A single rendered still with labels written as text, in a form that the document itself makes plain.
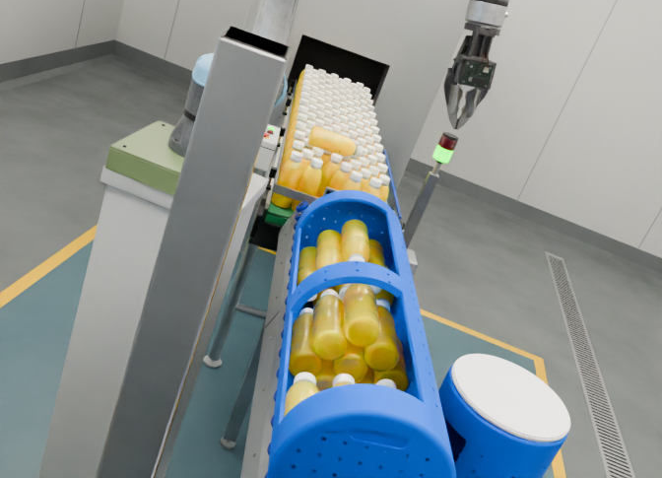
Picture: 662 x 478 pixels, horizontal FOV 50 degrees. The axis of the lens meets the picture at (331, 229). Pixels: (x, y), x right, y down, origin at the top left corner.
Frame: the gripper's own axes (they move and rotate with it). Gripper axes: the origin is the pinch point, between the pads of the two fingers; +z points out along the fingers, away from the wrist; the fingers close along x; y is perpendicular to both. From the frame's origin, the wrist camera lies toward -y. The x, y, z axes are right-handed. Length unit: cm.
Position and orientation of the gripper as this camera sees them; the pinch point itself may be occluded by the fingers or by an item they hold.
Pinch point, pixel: (456, 122)
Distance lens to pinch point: 151.7
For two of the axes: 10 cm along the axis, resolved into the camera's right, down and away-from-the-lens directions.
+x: 9.8, 1.9, 0.4
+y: -0.2, 3.1, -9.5
